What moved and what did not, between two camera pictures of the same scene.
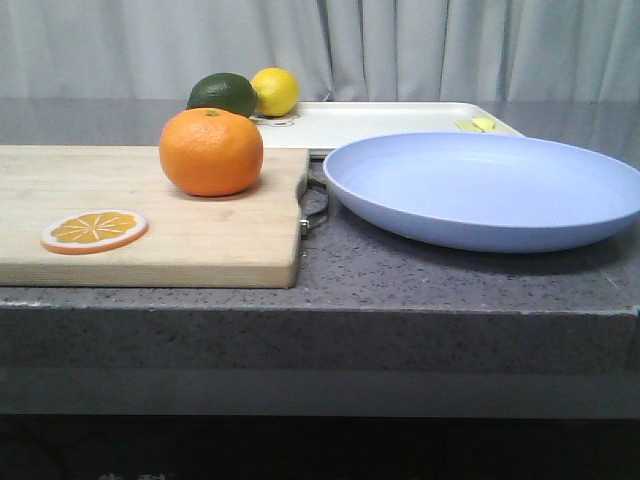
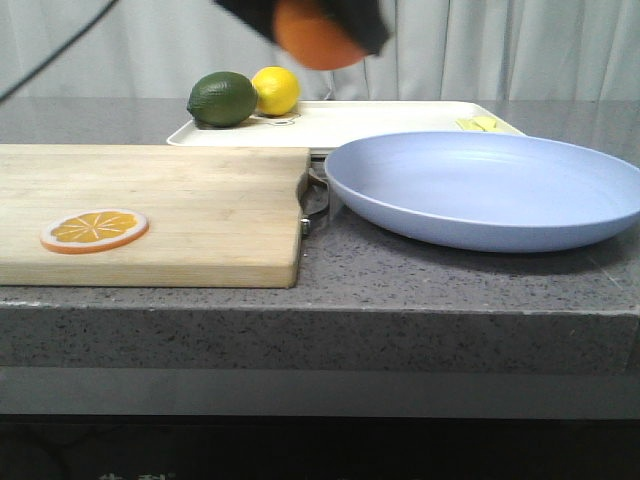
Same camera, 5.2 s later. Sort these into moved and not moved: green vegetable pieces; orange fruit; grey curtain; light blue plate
Moved: orange fruit
Not moved: grey curtain; green vegetable pieces; light blue plate
